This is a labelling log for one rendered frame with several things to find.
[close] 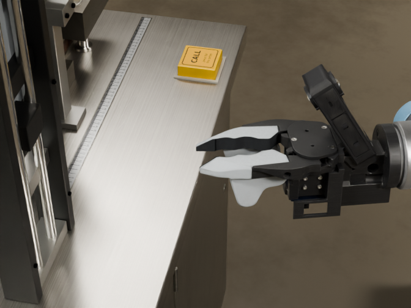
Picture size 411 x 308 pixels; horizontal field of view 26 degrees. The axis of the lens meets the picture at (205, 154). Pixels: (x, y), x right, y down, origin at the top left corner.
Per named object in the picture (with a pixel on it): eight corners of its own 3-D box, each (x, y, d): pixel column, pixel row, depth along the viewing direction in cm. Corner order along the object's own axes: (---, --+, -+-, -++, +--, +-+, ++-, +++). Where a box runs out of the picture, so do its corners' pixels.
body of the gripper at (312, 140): (287, 221, 96) (396, 213, 97) (290, 154, 91) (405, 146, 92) (275, 181, 103) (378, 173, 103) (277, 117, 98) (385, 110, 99)
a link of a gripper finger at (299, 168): (255, 187, 91) (336, 173, 93) (255, 175, 90) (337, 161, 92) (242, 162, 95) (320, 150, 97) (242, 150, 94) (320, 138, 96)
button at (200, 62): (214, 81, 161) (214, 70, 159) (177, 76, 162) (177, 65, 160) (222, 59, 166) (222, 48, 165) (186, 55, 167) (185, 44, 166)
